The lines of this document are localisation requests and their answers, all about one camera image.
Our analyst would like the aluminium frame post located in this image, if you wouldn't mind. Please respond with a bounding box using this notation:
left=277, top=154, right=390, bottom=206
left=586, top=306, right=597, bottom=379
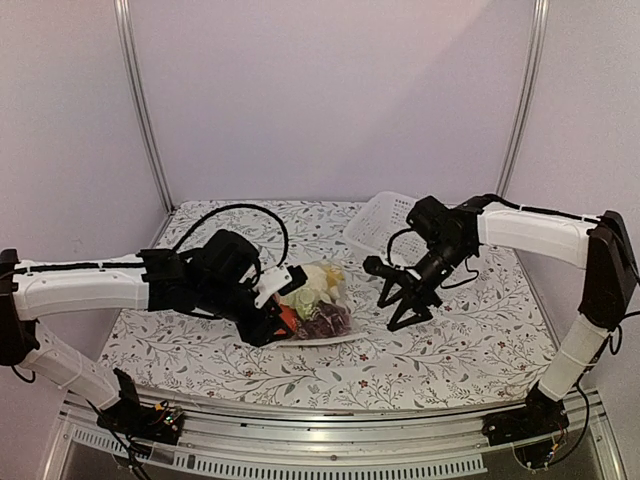
left=495, top=0, right=550, bottom=197
left=113, top=0, right=175, bottom=215

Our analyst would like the floral tablecloth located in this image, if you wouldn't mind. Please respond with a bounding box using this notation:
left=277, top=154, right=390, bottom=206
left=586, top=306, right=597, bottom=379
left=100, top=200, right=555, bottom=410

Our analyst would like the white plastic basket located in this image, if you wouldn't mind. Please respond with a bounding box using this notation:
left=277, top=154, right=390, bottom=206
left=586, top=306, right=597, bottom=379
left=343, top=191, right=427, bottom=274

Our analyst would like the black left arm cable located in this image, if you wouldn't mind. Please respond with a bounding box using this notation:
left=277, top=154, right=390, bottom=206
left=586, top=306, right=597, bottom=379
left=172, top=202, right=291, bottom=266

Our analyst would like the clear zip top bag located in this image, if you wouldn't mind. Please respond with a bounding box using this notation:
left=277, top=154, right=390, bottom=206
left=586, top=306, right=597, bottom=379
left=275, top=260, right=365, bottom=347

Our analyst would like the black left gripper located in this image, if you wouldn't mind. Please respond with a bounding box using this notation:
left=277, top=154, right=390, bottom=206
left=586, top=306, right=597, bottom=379
left=197, top=278, right=295, bottom=348

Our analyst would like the white green cauliflower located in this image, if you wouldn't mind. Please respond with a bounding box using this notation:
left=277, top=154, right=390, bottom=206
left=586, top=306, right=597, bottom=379
left=280, top=264, right=332, bottom=320

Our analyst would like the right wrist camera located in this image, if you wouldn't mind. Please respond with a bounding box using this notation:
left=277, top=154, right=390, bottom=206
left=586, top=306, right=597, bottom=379
left=363, top=256, right=417, bottom=284

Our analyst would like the left aluminium frame post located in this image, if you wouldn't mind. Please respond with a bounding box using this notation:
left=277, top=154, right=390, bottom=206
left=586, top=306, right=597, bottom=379
left=113, top=0, right=175, bottom=215

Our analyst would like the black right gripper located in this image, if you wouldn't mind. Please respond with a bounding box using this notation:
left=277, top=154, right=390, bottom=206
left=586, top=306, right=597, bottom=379
left=378, top=238, right=474, bottom=329

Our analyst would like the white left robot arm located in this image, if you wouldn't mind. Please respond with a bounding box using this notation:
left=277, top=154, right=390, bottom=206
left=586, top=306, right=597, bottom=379
left=1, top=230, right=307, bottom=434

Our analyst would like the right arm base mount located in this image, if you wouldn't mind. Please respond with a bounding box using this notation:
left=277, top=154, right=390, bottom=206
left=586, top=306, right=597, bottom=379
left=481, top=389, right=569, bottom=446

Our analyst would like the yellow corn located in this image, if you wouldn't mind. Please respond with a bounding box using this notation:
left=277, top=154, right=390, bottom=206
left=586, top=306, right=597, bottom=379
left=322, top=264, right=345, bottom=296

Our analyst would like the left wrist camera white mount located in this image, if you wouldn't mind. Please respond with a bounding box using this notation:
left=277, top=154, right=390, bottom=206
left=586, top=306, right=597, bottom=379
left=253, top=266, right=307, bottom=309

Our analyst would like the aluminium front rail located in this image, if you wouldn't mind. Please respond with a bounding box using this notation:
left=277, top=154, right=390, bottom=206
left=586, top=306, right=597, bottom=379
left=41, top=388, right=631, bottom=479

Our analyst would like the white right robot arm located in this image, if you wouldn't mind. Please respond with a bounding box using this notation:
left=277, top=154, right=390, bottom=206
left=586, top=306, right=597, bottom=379
left=363, top=194, right=639, bottom=436

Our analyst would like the orange pumpkin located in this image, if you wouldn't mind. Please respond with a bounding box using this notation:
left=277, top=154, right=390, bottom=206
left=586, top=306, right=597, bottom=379
left=280, top=305, right=298, bottom=332

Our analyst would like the dark red grape bunch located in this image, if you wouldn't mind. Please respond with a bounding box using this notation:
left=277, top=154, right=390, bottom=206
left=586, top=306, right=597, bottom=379
left=297, top=302, right=353, bottom=340

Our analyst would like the right aluminium frame post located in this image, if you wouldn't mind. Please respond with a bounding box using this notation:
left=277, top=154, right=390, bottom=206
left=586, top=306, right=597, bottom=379
left=495, top=0, right=550, bottom=197

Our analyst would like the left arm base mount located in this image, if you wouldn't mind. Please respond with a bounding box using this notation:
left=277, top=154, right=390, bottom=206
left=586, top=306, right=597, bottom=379
left=97, top=399, right=185, bottom=446

